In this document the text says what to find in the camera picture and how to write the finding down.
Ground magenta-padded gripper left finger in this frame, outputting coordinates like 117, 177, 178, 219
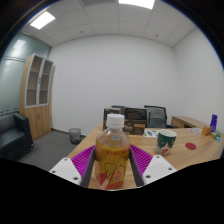
49, 145, 98, 189

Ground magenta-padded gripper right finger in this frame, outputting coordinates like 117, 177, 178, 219
128, 143, 177, 187

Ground orange drink bottle white cap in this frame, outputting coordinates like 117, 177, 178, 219
94, 113, 132, 191

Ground grey waste bin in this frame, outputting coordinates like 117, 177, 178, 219
68, 127, 82, 145

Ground white printed leaflet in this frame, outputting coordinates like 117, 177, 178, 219
143, 129, 160, 138

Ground green and white mug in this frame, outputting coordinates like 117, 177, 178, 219
155, 129, 178, 157

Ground large dark brown box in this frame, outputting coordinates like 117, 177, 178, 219
122, 106, 148, 136

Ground black mesh office chair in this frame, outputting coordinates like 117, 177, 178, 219
143, 105, 174, 129

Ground flat round red coaster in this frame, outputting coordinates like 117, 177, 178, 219
184, 142, 197, 151

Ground small dark brown box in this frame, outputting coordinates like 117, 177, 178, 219
102, 107, 122, 131

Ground dark padded office chair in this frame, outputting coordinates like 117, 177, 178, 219
110, 104, 127, 116

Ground wooden side desk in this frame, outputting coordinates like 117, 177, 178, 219
170, 115, 210, 130

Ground round white paper disc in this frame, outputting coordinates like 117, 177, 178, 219
189, 127, 204, 135

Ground wooden shelf cabinet glass doors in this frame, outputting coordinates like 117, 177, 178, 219
18, 53, 56, 141

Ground orange cardboard box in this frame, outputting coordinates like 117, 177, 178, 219
201, 125, 212, 137

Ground black leather sofa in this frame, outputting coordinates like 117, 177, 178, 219
0, 112, 35, 162

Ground purple standing box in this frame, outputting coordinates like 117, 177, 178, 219
209, 113, 219, 134

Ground small square ceiling light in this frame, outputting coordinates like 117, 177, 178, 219
29, 11, 56, 30

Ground large square ceiling light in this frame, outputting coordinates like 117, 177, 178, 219
118, 0, 156, 10

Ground grey ceiling air vent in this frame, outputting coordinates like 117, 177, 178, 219
81, 0, 119, 6

